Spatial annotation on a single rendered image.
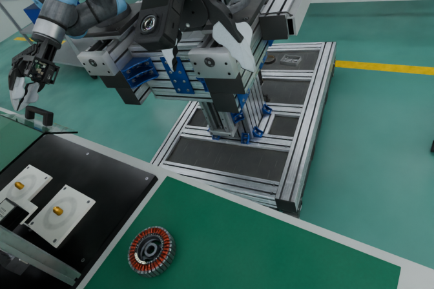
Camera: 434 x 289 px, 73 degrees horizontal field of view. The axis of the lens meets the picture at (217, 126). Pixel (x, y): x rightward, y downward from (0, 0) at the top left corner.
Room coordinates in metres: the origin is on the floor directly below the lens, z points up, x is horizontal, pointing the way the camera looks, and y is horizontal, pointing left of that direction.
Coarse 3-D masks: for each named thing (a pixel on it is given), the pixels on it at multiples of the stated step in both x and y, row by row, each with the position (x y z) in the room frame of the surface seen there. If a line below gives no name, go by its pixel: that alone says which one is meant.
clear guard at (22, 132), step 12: (0, 120) 0.70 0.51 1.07; (12, 120) 0.68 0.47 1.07; (24, 120) 0.69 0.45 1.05; (36, 120) 0.70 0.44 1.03; (0, 132) 0.64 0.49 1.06; (12, 132) 0.62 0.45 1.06; (24, 132) 0.60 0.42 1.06; (36, 132) 0.58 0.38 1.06; (48, 132) 0.57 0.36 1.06; (60, 132) 0.59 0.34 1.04; (72, 132) 0.60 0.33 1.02; (0, 144) 0.59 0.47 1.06; (12, 144) 0.57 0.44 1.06; (24, 144) 0.55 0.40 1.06; (0, 156) 0.55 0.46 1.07; (12, 156) 0.53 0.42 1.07; (0, 168) 0.50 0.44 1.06
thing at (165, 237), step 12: (156, 228) 0.42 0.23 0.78; (144, 240) 0.40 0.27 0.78; (156, 240) 0.40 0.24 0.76; (168, 240) 0.38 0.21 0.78; (132, 252) 0.38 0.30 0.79; (144, 252) 0.37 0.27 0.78; (156, 252) 0.36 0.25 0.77; (168, 252) 0.35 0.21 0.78; (132, 264) 0.35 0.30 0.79; (144, 264) 0.34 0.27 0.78; (156, 264) 0.33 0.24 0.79; (168, 264) 0.33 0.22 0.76; (144, 276) 0.33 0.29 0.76
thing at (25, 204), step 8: (8, 200) 0.57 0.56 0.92; (24, 200) 0.59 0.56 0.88; (0, 208) 0.55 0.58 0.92; (8, 208) 0.54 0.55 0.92; (16, 208) 0.53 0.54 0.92; (24, 208) 0.56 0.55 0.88; (32, 208) 0.55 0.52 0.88; (0, 216) 0.52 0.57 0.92; (8, 216) 0.52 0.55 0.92; (16, 216) 0.52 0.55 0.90; (24, 216) 0.53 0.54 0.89; (0, 224) 0.50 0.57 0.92; (8, 224) 0.51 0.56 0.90; (16, 224) 0.51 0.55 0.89; (8, 256) 0.47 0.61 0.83
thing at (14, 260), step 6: (0, 258) 0.48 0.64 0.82; (6, 258) 0.47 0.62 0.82; (12, 258) 0.47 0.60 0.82; (18, 258) 0.47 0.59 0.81; (6, 264) 0.46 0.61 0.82; (12, 264) 0.46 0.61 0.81; (18, 264) 0.46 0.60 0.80; (24, 264) 0.46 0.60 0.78; (12, 270) 0.45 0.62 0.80; (18, 270) 0.45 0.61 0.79; (24, 270) 0.46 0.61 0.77
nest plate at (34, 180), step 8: (32, 168) 0.84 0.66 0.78; (16, 176) 0.83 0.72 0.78; (24, 176) 0.82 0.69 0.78; (32, 176) 0.80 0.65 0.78; (40, 176) 0.78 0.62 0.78; (48, 176) 0.77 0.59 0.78; (8, 184) 0.81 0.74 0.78; (24, 184) 0.77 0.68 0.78; (32, 184) 0.76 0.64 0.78; (40, 184) 0.74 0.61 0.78; (0, 192) 0.78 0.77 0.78; (8, 192) 0.77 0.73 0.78; (16, 192) 0.75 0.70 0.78; (24, 192) 0.74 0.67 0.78; (32, 192) 0.72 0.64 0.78; (0, 200) 0.75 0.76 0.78; (16, 200) 0.72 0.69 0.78
